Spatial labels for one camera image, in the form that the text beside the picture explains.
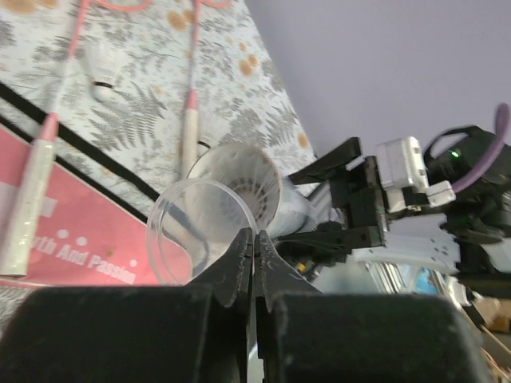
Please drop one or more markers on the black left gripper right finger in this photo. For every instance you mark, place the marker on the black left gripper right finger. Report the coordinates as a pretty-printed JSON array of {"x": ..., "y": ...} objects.
[{"x": 273, "y": 275}]

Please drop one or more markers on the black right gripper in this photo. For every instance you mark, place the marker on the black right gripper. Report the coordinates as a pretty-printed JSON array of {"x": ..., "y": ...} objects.
[{"x": 356, "y": 192}]

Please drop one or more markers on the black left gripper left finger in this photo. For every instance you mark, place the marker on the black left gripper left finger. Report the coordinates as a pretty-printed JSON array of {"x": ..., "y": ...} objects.
[{"x": 229, "y": 276}]

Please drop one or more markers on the white shuttlecock tube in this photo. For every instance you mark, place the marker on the white shuttlecock tube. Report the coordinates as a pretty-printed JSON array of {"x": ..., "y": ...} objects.
[{"x": 275, "y": 202}]

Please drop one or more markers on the clear plastic tube lid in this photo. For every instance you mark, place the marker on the clear plastic tube lid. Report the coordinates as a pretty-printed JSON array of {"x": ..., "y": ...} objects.
[{"x": 192, "y": 224}]

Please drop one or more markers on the white shuttlecock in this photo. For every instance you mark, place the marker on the white shuttlecock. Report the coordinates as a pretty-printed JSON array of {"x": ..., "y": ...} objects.
[
  {"x": 104, "y": 60},
  {"x": 208, "y": 132}
]

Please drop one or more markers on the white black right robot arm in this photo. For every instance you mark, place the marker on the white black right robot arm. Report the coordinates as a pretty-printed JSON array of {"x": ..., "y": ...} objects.
[{"x": 478, "y": 216}]

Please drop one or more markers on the pink racket cover bag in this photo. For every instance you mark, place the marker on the pink racket cover bag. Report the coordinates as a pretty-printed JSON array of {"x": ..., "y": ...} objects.
[{"x": 86, "y": 235}]

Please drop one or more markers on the pink white racket right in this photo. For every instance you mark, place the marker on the pink white racket right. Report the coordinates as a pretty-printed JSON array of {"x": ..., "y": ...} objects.
[{"x": 190, "y": 133}]

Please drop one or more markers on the floral table mat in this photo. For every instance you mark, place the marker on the floral table mat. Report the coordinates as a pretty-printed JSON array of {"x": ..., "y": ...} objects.
[{"x": 140, "y": 126}]

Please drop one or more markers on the pink racket on cover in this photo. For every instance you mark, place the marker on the pink racket on cover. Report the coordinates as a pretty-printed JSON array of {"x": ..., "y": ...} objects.
[{"x": 23, "y": 221}]

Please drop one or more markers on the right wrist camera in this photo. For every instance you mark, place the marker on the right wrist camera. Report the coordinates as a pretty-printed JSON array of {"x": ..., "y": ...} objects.
[{"x": 403, "y": 177}]

